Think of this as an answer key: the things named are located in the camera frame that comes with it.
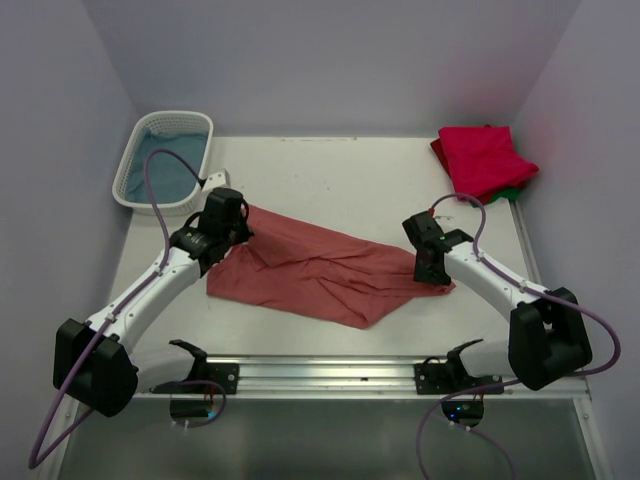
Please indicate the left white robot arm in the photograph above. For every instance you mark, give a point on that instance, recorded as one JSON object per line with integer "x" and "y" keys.
{"x": 92, "y": 360}

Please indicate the folded crimson t shirt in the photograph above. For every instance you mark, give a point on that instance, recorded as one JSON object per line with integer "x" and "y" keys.
{"x": 484, "y": 159}

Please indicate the salmon pink t shirt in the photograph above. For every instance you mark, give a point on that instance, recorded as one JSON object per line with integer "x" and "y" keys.
{"x": 304, "y": 269}

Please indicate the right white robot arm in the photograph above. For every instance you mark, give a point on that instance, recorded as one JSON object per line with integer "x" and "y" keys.
{"x": 546, "y": 339}

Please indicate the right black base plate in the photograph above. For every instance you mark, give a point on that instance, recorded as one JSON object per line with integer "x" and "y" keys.
{"x": 443, "y": 378}

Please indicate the folded dark red t shirt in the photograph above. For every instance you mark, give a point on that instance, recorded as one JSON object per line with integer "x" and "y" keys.
{"x": 440, "y": 154}

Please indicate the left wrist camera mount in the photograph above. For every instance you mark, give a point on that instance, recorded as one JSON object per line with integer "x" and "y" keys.
{"x": 214, "y": 180}

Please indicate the aluminium mounting rail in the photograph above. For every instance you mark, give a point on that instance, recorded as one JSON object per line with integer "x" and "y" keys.
{"x": 282, "y": 375}

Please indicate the white perforated plastic basket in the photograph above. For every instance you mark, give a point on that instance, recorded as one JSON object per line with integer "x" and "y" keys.
{"x": 169, "y": 122}

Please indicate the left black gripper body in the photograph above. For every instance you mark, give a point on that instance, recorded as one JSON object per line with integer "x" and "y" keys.
{"x": 238, "y": 232}

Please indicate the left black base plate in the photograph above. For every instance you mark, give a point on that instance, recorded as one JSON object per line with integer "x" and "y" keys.
{"x": 204, "y": 378}

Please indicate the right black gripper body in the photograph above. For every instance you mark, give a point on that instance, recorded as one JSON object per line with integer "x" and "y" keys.
{"x": 429, "y": 275}

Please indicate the folded green t shirt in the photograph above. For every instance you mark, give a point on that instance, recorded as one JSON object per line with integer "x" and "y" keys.
{"x": 510, "y": 193}

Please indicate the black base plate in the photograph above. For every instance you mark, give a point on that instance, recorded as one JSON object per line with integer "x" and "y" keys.
{"x": 443, "y": 378}
{"x": 204, "y": 378}

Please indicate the blue t shirt in basket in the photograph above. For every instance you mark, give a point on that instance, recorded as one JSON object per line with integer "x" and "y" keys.
{"x": 170, "y": 180}

